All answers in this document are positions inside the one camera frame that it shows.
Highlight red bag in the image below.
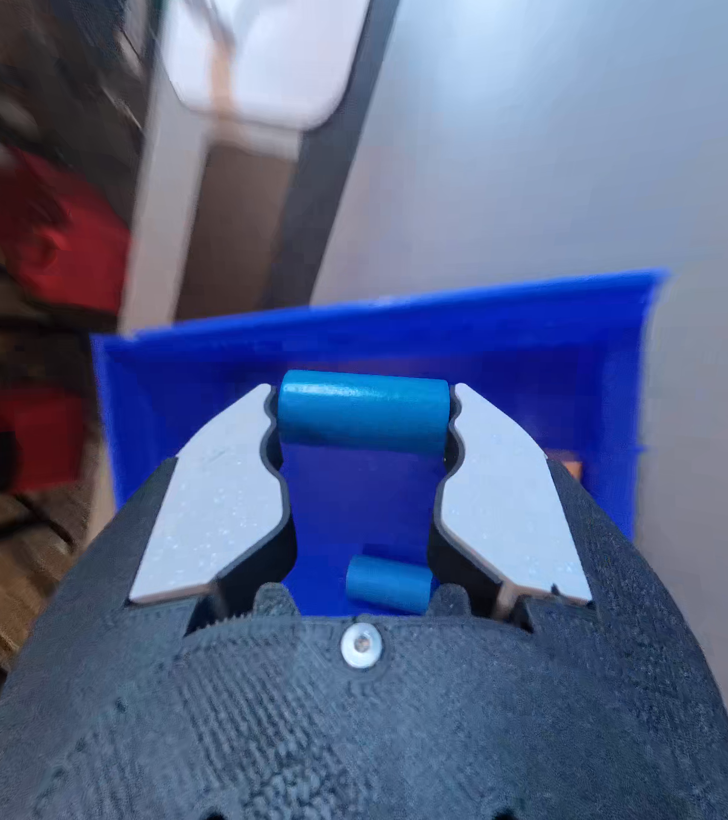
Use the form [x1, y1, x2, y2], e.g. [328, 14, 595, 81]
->
[0, 384, 91, 495]
[0, 146, 133, 316]

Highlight blue plastic bin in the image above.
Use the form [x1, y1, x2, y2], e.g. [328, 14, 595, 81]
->
[90, 269, 669, 619]

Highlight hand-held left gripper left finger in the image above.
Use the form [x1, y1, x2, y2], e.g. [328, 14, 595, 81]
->
[127, 383, 297, 606]

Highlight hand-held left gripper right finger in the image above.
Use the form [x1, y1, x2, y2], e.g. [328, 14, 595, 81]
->
[429, 382, 595, 621]

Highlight blue wooden cylinder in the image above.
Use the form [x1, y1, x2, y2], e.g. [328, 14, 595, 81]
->
[277, 369, 451, 457]
[346, 555, 434, 615]

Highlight white document stand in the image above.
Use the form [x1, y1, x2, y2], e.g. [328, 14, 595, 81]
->
[162, 0, 371, 132]

